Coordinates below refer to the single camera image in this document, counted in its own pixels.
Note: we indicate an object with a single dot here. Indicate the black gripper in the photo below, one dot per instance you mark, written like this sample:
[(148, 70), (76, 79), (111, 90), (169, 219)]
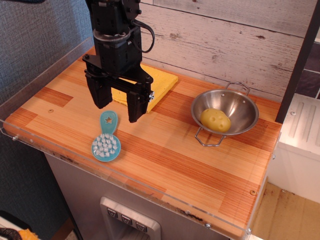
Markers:
[(117, 64)]

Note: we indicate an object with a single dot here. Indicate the blue scrubber brush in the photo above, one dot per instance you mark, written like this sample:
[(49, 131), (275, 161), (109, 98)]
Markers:
[(106, 147)]

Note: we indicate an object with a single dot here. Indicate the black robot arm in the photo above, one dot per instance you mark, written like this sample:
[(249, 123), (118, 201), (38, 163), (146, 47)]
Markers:
[(111, 16)]

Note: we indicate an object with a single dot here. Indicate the yellow cloth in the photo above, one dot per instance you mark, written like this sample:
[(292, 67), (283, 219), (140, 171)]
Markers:
[(162, 83)]

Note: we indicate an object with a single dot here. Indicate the yellow toy potato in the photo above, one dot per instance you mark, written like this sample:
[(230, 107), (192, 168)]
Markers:
[(215, 119)]

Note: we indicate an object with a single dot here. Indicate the small steel colander bowl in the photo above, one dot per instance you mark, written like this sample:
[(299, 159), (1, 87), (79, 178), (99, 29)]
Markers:
[(237, 106)]

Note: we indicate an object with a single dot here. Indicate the toy fridge dispenser panel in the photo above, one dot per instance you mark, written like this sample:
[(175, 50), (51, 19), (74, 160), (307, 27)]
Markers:
[(124, 223)]

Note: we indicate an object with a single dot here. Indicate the orange spiky toy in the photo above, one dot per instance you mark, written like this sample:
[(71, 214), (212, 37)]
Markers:
[(26, 234)]

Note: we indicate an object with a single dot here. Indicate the white toy appliance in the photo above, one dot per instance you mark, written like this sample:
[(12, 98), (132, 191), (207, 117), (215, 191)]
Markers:
[(295, 164)]

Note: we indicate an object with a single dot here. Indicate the clear acrylic guard rail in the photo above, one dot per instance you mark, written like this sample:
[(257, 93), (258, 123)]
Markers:
[(167, 169)]

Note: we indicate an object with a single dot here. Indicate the dark vertical post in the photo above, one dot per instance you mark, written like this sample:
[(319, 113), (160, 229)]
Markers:
[(300, 63)]

